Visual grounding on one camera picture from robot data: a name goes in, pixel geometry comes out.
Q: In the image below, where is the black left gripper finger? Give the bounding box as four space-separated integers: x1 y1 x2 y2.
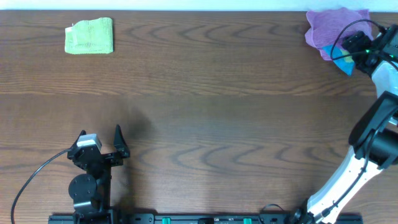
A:
73 130 86 149
113 124 128 153

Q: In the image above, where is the purple microfiber cloth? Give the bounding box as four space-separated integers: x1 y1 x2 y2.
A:
305 7 370 60

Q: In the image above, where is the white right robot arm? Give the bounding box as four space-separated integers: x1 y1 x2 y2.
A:
287 24 397 223

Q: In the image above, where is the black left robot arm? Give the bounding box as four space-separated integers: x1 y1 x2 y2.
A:
67 125 130 223

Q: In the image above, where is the blue microfiber cloth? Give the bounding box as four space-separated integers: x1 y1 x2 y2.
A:
320 45 355 76

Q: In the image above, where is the folded green microfiber cloth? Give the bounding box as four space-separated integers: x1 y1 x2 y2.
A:
65 17 114 55

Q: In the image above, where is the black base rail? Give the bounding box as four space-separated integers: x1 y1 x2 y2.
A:
47 212 364 224

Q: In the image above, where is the black left camera cable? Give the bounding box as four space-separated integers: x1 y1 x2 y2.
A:
10 148 73 224

